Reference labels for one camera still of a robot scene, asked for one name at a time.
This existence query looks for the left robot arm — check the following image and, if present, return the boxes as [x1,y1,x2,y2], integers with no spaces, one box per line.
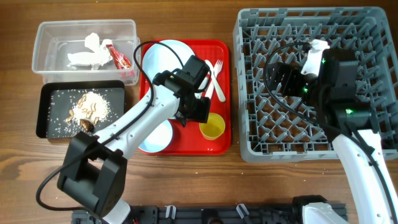
[57,55,210,223]

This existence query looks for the clear plastic waste bin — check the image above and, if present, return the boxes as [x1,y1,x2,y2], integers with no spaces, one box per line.
[32,19,141,85]

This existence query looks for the red snack wrapper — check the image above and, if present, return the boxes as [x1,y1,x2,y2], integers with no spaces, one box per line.
[106,44,136,78]

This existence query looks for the light blue bowl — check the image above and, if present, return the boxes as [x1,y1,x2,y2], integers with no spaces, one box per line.
[139,120,173,153]

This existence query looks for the white plastic spoon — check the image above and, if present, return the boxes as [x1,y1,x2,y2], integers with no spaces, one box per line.
[203,59,226,103]

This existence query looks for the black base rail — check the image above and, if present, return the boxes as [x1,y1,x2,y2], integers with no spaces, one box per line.
[71,203,348,224]

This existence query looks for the right black cable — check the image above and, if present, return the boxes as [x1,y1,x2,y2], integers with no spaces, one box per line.
[262,42,398,218]

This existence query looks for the grey dishwasher rack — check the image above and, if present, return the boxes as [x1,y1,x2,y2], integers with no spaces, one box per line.
[233,7,397,162]

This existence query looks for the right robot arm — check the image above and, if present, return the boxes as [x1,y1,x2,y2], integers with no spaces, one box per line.
[263,47,397,223]

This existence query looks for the left black cable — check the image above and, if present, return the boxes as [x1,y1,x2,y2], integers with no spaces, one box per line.
[35,40,212,212]

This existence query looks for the black cable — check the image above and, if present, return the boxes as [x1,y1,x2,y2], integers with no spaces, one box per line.
[262,42,398,218]
[35,40,212,212]

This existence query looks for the light blue plate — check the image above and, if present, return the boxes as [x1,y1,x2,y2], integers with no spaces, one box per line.
[142,40,195,81]

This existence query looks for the rice and food scraps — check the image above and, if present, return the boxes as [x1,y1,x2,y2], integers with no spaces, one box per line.
[47,89,111,137]

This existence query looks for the black rectangular tray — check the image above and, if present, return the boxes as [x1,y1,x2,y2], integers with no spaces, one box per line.
[36,80,126,139]

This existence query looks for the yellow cup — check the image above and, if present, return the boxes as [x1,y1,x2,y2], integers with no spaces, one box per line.
[199,113,226,141]

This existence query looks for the white napkin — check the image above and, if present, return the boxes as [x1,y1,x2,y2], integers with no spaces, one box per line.
[67,32,113,70]

